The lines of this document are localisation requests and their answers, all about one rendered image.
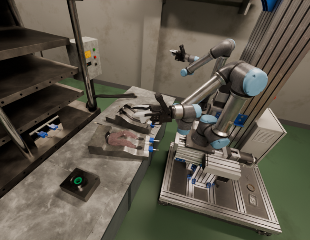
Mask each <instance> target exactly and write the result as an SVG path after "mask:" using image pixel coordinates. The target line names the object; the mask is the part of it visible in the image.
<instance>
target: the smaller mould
mask: <svg viewBox="0 0 310 240"><path fill-rule="evenodd" d="M77 175H83V176H84V178H85V185H84V186H83V187H82V188H80V189H75V188H73V186H72V184H71V181H72V179H73V178H74V177H75V176H77ZM100 183H101V182H100V178H98V177H96V176H94V175H92V174H90V173H88V172H85V171H83V170H81V169H79V168H75V169H74V170H73V171H72V173H71V174H70V175H69V176H68V177H67V178H66V179H65V180H64V181H63V182H62V183H61V184H60V188H61V189H62V191H64V192H66V193H68V194H70V195H72V196H74V197H76V198H78V199H80V200H82V201H84V202H87V201H88V200H89V198H90V197H91V196H92V194H93V193H94V191H95V190H96V189H97V187H98V186H99V184H100Z"/></svg>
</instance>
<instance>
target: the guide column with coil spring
mask: <svg viewBox="0 0 310 240"><path fill-rule="evenodd" d="M0 125H1V126H2V128H3V129H4V130H5V132H6V133H7V135H8V136H9V137H10V139H11V140H12V141H13V143H14V144H15V145H16V147H17V148H18V149H19V151H20V152H21V153H22V155H23V156H24V157H25V158H26V159H29V158H31V157H32V156H33V153H32V152H31V150H30V149H29V147H28V146H27V144H26V143H25V141H24V140H23V138H22V137H21V135H20V134H19V133H18V131H17V130H16V128H15V127H14V125H13V124H12V122H11V120H10V119H9V118H8V116H7V115H6V113H5V112H4V110H3V109H2V107H1V106H0Z"/></svg>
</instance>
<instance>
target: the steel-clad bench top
mask: <svg viewBox="0 0 310 240"><path fill-rule="evenodd" d="M127 93H135V95H136V96H138V97H137V98H118V99H117V100H116V101H115V102H113V103H112V104H111V105H110V106H109V107H108V108H106V109H105V110H104V111H103V112H102V113H100V114H99V115H98V116H97V117H96V118H95V119H93V120H92V121H91V122H90V123H89V124H87V125H86V126H85V127H84V128H83V129H82V130H80V131H79V132H78V133H77V134H76V135H74V136H73V137H72V138H71V139H70V140H69V141H67V142H66V143H65V144H64V145H63V146H62V147H60V148H59V149H58V150H57V151H56V152H54V153H53V154H52V155H51V156H50V157H49V158H48V159H47V160H45V161H44V162H43V163H42V164H41V165H40V166H38V167H37V168H36V169H35V170H34V171H32V172H31V173H30V174H29V175H28V176H27V177H25V178H24V179H23V180H22V181H21V182H20V183H18V184H17V185H16V186H15V187H14V188H12V189H11V190H10V191H9V192H8V193H7V194H5V195H4V196H3V197H2V198H1V199H0V240H101V238H102V236H103V234H104V232H105V230H106V228H107V226H108V225H109V223H110V221H111V219H112V217H113V215H114V213H115V211H116V210H117V208H118V206H119V204H120V202H121V200H122V198H123V196H124V195H125V193H126V191H127V189H128V187H129V185H130V183H131V181H132V180H133V178H134V176H135V174H136V172H137V170H138V168H139V166H140V165H141V163H142V161H143V160H137V159H129V158H120V157H112V156H104V155H95V154H90V152H89V149H88V144H89V142H90V140H91V138H92V136H93V135H94V133H95V131H96V129H97V127H98V125H99V124H97V123H100V124H102V125H106V126H111V127H112V129H114V130H122V129H128V128H125V127H122V126H119V125H117V124H114V123H111V122H108V121H106V116H107V115H108V114H109V113H110V112H111V111H112V110H113V109H114V108H115V107H116V106H118V105H121V106H124V105H125V104H127V103H131V104H133V105H135V106H137V105H142V104H153V105H160V103H159V102H158V101H157V100H156V99H155V95H154V94H156V92H153V91H149V90H145V89H142V88H138V87H135V86H132V87H131V88H130V89H129V90H128V91H126V92H125V93H124V94H127ZM95 122H97V123H95ZM75 168H79V169H81V170H83V171H85V172H88V173H90V174H92V175H94V176H96V177H98V178H100V182H101V183H100V184H99V186H98V187H97V189H96V190H95V191H94V193H93V194H92V196H91V197H90V198H89V200H88V201H87V202H84V201H82V200H80V199H78V198H76V197H74V196H72V195H70V194H68V193H66V192H64V191H62V189H61V188H60V184H61V183H62V182H63V181H64V180H65V179H66V178H67V177H68V176H69V175H70V174H71V173H72V171H73V170H74V169H75Z"/></svg>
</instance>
